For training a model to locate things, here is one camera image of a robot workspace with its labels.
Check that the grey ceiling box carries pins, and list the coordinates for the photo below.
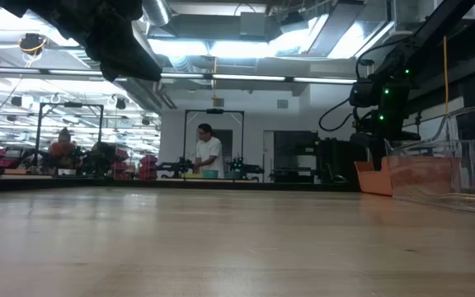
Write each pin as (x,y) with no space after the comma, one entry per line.
(254,24)

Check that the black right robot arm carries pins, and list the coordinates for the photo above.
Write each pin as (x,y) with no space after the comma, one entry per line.
(448,24)

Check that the black shelf cabinet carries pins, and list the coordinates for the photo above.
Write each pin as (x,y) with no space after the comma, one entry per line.
(295,142)

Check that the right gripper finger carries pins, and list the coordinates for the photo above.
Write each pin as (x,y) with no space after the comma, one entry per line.
(378,154)

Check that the black gantry frame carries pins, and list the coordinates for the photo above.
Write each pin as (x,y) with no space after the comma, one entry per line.
(72,105)
(214,111)

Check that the black aluminium rig frame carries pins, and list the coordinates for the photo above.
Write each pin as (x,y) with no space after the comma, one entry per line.
(56,185)

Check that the clear plastic bin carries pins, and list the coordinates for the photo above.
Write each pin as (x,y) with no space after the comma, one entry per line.
(448,177)

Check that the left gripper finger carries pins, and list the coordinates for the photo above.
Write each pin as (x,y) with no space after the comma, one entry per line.
(130,62)

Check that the person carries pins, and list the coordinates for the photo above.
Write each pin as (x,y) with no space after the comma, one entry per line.
(62,148)
(208,150)

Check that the orange plastic bin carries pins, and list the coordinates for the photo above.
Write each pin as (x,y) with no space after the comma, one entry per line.
(373,181)

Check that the LED light bar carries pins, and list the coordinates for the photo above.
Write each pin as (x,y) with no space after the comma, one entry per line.
(241,77)

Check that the white ceiling unit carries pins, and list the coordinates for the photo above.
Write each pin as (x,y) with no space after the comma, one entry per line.
(410,12)

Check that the red storage bins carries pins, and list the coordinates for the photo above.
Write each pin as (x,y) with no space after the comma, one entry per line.
(149,165)

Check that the silver ceiling duct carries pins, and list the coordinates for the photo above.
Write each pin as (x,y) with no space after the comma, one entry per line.
(155,10)

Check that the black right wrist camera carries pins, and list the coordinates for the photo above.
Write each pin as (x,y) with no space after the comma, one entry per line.
(363,94)

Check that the teal plastic tub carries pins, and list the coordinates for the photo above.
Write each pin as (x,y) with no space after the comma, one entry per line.
(210,174)

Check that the black case stack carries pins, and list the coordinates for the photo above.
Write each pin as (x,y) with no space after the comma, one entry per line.
(340,161)

